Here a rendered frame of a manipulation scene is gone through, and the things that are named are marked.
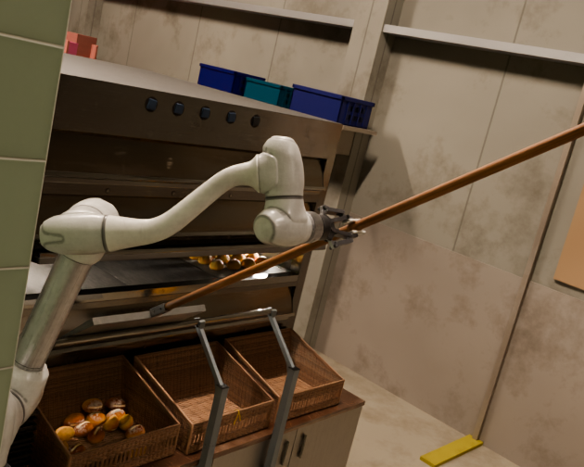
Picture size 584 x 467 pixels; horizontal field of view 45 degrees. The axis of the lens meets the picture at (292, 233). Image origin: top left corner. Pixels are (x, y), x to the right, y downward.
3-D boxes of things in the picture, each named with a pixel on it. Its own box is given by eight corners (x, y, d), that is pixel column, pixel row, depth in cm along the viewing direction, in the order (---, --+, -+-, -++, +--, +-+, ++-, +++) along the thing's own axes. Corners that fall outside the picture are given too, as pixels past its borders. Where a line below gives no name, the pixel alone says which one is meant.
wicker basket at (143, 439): (1, 432, 295) (11, 372, 289) (113, 405, 338) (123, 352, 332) (62, 493, 266) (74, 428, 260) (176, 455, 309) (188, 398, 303)
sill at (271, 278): (2, 305, 283) (4, 296, 282) (289, 277, 420) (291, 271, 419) (9, 310, 279) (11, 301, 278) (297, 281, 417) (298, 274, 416)
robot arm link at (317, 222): (291, 248, 192) (305, 247, 197) (316, 237, 187) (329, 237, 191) (283, 217, 194) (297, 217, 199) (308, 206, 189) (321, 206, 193)
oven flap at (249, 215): (22, 240, 273) (21, 189, 273) (309, 233, 410) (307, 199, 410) (28, 240, 270) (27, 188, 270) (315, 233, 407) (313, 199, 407)
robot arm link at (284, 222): (315, 246, 187) (314, 196, 187) (278, 247, 175) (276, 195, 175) (285, 246, 194) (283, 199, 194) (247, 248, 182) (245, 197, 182)
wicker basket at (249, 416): (120, 406, 338) (131, 354, 333) (206, 384, 382) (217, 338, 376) (185, 457, 309) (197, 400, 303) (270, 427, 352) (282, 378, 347)
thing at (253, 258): (147, 237, 419) (149, 228, 418) (206, 235, 456) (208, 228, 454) (214, 271, 382) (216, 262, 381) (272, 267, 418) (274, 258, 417)
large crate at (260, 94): (303, 111, 609) (308, 91, 605) (276, 107, 584) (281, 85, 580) (268, 102, 638) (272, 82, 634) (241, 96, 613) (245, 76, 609)
